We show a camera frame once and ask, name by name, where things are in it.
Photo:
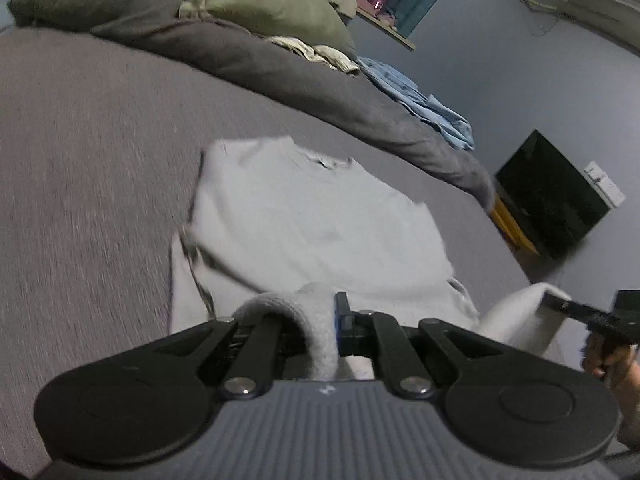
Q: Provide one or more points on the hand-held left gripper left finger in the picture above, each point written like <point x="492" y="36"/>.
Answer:
<point x="265" y="331"/>

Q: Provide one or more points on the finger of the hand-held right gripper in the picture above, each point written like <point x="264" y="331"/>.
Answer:
<point x="575" y="308"/>

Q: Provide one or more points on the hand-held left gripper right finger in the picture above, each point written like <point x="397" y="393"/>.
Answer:
<point x="340" y="327"/>

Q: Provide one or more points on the light grey sweater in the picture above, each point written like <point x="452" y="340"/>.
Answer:
<point x="310" y="230"/>

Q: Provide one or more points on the person's right forearm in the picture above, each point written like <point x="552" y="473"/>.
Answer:
<point x="631" y="400"/>

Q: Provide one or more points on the person's right hand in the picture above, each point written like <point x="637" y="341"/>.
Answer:
<point x="600" y="360"/>

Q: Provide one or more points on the wooden television stand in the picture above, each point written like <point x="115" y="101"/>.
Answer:
<point x="510" y="225"/>

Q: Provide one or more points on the black television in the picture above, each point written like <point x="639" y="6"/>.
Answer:
<point x="550" y="195"/>

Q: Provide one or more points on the white power strip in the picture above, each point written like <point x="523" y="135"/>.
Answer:
<point x="605" y="184"/>

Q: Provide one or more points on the light blue denim shirt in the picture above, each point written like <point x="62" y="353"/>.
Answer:
<point x="425" y="105"/>

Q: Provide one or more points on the dark grey duvet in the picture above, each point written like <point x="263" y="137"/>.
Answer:
<point x="310" y="85"/>

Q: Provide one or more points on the grey bed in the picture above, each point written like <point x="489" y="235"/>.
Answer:
<point x="75" y="160"/>

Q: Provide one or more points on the cream garment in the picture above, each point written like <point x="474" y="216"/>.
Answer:
<point x="325" y="55"/>

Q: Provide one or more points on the wooden window sill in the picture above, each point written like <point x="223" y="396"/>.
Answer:
<point x="395" y="35"/>

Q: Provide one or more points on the olive green pillow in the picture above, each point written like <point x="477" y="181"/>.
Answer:
<point x="265" y="0"/>

